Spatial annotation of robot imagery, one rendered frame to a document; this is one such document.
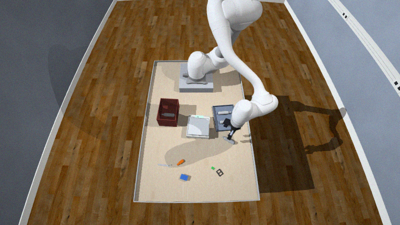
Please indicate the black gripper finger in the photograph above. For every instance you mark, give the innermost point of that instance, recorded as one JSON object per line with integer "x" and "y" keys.
{"x": 230, "y": 134}

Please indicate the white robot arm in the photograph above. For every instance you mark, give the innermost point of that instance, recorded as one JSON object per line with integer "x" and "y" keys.
{"x": 227, "y": 18}

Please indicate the white digital scale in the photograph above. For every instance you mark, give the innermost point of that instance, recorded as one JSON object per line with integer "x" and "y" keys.
{"x": 198, "y": 126}

